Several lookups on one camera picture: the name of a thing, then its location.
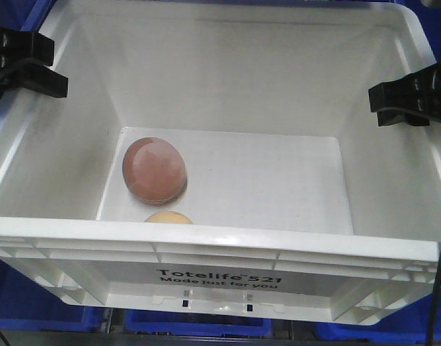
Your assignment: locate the yellow toy burger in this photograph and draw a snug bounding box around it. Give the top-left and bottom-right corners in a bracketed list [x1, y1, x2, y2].
[146, 210, 192, 224]

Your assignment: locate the black cable right side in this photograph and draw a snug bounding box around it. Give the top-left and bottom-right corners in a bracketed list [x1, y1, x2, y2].
[425, 122, 441, 346]

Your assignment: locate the white plastic Totelife tote box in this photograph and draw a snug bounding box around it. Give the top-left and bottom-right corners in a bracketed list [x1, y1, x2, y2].
[0, 1, 441, 324]

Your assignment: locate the pink ball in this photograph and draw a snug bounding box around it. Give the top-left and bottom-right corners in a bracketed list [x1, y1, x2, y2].
[122, 137, 187, 205]

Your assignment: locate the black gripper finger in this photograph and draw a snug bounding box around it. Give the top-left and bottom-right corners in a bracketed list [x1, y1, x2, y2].
[0, 59, 68, 99]
[368, 61, 441, 123]
[376, 107, 430, 126]
[0, 26, 55, 71]

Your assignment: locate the blue plastic crate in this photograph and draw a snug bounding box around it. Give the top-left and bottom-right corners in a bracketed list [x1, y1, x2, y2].
[0, 0, 441, 334]

